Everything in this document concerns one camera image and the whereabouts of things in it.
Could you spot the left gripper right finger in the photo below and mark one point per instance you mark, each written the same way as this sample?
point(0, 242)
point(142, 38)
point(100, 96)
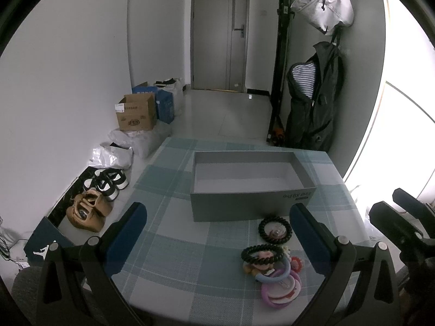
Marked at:
point(359, 286)

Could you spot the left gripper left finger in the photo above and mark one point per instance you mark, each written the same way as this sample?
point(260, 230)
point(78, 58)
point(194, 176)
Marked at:
point(61, 296)

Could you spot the red white small toy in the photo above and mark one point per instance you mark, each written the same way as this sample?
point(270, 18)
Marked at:
point(296, 264)

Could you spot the pink ring hair accessory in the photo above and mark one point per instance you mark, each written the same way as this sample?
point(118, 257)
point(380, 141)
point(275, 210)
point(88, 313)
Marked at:
point(280, 294)

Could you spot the black jordan shoe box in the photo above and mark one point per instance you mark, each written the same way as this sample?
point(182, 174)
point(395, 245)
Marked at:
point(38, 243)

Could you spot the tan shoes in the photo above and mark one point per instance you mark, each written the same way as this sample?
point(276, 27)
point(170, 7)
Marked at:
point(88, 211)

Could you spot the black white sneakers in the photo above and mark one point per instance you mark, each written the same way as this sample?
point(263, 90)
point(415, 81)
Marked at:
point(109, 182)

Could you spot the white plastic bags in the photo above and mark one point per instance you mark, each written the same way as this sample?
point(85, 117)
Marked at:
point(121, 147)

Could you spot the black hanging jacket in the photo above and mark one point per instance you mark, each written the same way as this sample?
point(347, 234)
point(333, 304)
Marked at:
point(314, 87)

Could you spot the grey cardboard box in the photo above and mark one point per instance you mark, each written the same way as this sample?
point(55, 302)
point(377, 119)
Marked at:
point(246, 185)

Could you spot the brown cardboard box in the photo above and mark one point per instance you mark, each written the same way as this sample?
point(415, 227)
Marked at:
point(136, 112)

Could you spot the blue box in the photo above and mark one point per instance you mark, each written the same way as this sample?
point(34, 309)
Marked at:
point(164, 101)

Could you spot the white hanging bag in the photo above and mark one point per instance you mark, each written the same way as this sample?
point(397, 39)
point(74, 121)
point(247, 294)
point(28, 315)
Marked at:
point(325, 15)

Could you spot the grey door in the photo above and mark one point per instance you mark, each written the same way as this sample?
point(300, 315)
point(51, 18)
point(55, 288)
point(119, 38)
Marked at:
point(218, 44)

